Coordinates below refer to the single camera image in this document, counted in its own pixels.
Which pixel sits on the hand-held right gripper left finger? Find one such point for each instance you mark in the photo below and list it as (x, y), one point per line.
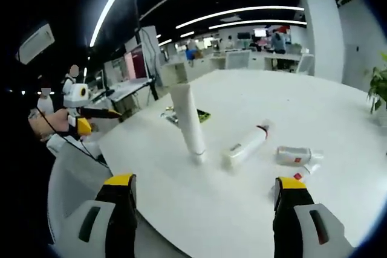
(119, 209)

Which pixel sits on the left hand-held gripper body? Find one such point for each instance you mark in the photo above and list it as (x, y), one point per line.
(72, 98)

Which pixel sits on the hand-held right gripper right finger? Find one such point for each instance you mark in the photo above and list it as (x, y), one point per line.
(290, 209)

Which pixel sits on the small white skincare tube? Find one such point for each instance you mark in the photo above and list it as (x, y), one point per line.
(311, 168)

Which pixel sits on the clear skincare bottle red label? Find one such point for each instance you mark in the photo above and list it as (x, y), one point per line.
(294, 155)

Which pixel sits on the gold skincare sachet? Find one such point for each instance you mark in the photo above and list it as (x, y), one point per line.
(169, 108)

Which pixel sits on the white skincare bottle red collar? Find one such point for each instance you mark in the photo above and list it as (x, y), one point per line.
(246, 146)

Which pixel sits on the tall white skincare tube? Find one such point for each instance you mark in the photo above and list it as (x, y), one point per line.
(189, 122)

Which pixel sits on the green black skincare sachet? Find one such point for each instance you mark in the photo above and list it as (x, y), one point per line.
(204, 116)

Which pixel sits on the person's left hand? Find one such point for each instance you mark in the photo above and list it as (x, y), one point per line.
(50, 125)

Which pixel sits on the white bag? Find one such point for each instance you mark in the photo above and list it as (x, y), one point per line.
(84, 146)

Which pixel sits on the white standing desk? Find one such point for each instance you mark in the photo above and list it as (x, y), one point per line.
(130, 89)

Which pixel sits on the red screen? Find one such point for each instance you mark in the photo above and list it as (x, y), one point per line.
(136, 64)

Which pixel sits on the ceiling air conditioner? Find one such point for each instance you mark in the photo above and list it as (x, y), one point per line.
(34, 43)

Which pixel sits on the long curved ceiling light strip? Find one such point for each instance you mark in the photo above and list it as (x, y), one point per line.
(112, 4)

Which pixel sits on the white mesh office chair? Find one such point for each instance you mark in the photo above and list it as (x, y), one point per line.
(238, 59)

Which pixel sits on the potted green plant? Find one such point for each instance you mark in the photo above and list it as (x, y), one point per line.
(379, 85)

